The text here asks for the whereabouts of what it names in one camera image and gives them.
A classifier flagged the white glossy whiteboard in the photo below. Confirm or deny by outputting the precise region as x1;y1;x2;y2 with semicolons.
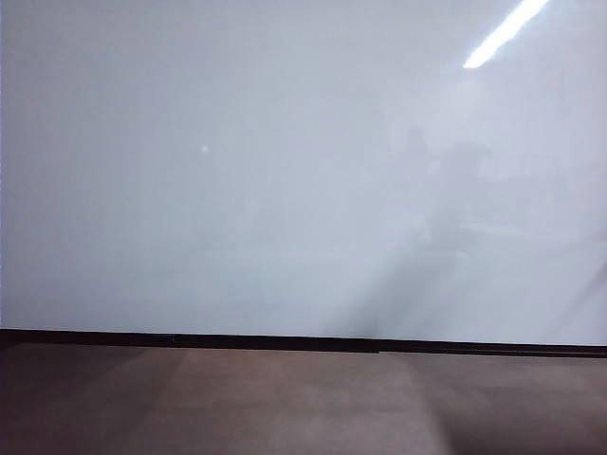
0;0;607;348

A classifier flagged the black whiteboard frame rail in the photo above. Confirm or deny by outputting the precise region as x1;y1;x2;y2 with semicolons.
0;328;607;359

